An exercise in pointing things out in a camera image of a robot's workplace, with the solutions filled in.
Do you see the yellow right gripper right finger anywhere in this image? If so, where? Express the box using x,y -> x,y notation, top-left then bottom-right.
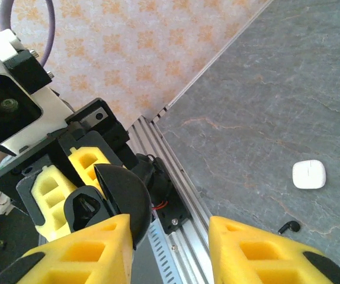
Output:
208,215 -> 340,284

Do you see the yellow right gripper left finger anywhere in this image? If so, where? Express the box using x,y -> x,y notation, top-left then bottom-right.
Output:
0,213 -> 135,284

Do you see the black wireless earbud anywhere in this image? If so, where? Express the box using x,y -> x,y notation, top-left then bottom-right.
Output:
278,220 -> 301,236

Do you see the black earbud charging case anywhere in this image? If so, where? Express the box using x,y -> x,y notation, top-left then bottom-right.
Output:
64,163 -> 152,251

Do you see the white earbud charging case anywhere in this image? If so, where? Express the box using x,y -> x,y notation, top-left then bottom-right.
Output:
292,159 -> 327,190

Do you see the perforated metal cable duct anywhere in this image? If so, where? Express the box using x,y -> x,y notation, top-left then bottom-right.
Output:
146,220 -> 185,284

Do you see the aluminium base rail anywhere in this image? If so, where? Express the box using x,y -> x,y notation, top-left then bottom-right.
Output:
127,114 -> 218,284

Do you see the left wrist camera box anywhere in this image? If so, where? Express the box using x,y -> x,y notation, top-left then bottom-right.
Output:
0,28 -> 73,156

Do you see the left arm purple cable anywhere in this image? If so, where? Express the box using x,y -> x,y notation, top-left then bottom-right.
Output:
0,0 -> 55,67

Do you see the aluminium side floor rail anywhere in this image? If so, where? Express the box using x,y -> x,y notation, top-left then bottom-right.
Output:
150,0 -> 274,124

